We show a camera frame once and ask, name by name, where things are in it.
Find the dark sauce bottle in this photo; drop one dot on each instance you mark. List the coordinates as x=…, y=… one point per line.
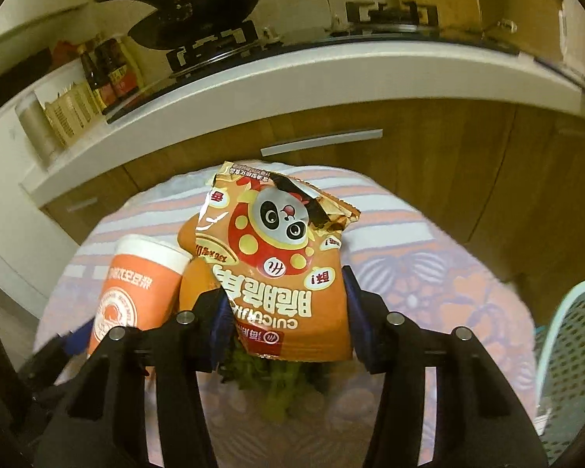
x=119, y=70
x=97, y=83

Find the black glass gas cooktop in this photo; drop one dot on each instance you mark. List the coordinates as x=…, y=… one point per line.
x=141, y=95

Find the green leafy vegetable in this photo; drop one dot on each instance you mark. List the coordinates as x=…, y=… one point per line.
x=273, y=385

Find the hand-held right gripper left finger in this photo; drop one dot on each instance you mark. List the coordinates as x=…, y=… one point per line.
x=219, y=336

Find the wooden base cabinet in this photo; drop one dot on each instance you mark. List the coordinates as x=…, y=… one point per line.
x=468, y=180

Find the white kitchen countertop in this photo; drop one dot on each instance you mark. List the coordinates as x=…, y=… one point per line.
x=321, y=73

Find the red bag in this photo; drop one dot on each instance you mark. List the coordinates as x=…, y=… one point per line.
x=66, y=53

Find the black burner grate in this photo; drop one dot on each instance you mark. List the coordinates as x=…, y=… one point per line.
x=209, y=48
x=395, y=13

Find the beige paper roll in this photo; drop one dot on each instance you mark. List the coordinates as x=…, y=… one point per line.
x=36, y=129

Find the black wok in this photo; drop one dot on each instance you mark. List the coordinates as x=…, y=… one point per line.
x=200, y=14

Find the orange paper cup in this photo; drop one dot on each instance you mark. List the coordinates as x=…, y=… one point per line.
x=126, y=297

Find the orange plastic wrapper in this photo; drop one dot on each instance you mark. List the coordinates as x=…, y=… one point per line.
x=195, y=287

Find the teal plastic basket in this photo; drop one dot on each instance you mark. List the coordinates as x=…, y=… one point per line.
x=580, y=351

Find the brown rice cooker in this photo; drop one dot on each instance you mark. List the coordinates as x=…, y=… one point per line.
x=516, y=5

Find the orange snack bag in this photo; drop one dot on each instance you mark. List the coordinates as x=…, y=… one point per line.
x=273, y=302

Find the dark countertop appliance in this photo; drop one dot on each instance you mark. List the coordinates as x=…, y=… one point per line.
x=9, y=95

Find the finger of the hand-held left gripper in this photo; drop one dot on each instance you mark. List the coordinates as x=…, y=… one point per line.
x=78, y=341

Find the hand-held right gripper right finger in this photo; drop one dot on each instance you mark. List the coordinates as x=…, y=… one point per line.
x=360, y=331

